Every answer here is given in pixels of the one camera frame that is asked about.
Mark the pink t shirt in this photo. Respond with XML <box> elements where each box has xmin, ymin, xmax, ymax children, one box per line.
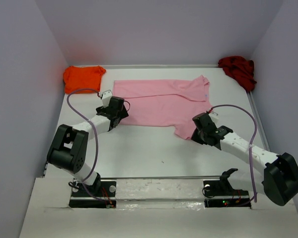
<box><xmin>113</xmin><ymin>75</ymin><xmax>211</xmax><ymax>140</ymax></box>

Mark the orange t shirt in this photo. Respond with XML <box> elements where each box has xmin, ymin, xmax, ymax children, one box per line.
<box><xmin>63</xmin><ymin>66</ymin><xmax>106</xmax><ymax>94</ymax></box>

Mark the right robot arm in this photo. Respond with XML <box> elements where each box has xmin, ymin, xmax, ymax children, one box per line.
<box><xmin>191</xmin><ymin>113</ymin><xmax>298</xmax><ymax>206</ymax></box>

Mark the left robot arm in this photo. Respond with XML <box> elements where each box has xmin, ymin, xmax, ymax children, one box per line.
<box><xmin>47</xmin><ymin>91</ymin><xmax>129</xmax><ymax>197</ymax></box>

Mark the dark red t shirt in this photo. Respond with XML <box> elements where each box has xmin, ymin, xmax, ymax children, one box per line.
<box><xmin>218</xmin><ymin>56</ymin><xmax>257</xmax><ymax>93</ymax></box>

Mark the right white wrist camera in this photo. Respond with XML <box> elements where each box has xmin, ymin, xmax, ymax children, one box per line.
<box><xmin>209</xmin><ymin>111</ymin><xmax>219</xmax><ymax>123</ymax></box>

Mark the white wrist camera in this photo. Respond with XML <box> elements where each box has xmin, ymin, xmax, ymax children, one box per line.
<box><xmin>98</xmin><ymin>90</ymin><xmax>113</xmax><ymax>107</ymax></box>
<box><xmin>209</xmin><ymin>111</ymin><xmax>219</xmax><ymax>123</ymax></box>

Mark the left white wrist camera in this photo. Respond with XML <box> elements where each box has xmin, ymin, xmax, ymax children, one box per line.
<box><xmin>98</xmin><ymin>90</ymin><xmax>113</xmax><ymax>107</ymax></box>

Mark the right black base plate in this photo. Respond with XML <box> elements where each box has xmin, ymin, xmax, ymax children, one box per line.
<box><xmin>202</xmin><ymin>180</ymin><xmax>252</xmax><ymax>208</ymax></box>

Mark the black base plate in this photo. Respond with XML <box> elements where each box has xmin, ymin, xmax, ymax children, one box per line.
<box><xmin>68</xmin><ymin>180</ymin><xmax>117</xmax><ymax>209</ymax></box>
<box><xmin>202</xmin><ymin>180</ymin><xmax>252</xmax><ymax>208</ymax></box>

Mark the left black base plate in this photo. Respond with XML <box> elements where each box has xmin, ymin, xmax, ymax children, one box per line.
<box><xmin>68</xmin><ymin>180</ymin><xmax>117</xmax><ymax>209</ymax></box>

